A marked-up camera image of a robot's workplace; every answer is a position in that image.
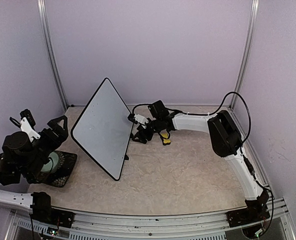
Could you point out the aluminium corner post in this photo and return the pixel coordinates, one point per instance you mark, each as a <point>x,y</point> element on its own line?
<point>248,44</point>
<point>51,54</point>

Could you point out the aluminium front rail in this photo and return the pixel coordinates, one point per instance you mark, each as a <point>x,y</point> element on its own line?
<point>216,225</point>

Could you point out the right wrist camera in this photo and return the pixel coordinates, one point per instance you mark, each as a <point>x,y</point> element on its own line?
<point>138,119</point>

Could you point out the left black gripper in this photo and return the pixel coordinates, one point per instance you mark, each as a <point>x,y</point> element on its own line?
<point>55,142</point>

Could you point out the white whiteboard black frame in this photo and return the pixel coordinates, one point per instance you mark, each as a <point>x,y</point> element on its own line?
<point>103,130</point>

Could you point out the pale green ceramic bowl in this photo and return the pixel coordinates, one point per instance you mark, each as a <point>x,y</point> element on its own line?
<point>53,164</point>

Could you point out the left aluminium corner post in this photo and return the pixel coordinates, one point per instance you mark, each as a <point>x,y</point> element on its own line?
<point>51,54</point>

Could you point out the right aluminium corner post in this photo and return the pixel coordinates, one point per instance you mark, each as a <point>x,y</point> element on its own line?
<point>248,44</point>

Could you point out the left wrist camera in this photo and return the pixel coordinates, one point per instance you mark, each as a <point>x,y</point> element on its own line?
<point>27,124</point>

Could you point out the yellow black whiteboard eraser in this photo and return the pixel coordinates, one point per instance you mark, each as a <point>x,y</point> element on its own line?
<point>165,139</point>

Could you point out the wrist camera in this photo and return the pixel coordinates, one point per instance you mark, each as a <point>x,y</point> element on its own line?
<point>138,119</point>
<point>27,124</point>

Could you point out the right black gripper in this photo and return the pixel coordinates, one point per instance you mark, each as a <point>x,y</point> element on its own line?
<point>140,133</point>

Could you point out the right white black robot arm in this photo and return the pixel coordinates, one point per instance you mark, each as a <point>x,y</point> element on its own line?
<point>227,143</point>

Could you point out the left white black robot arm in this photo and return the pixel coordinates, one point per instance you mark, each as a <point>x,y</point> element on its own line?
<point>35,156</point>

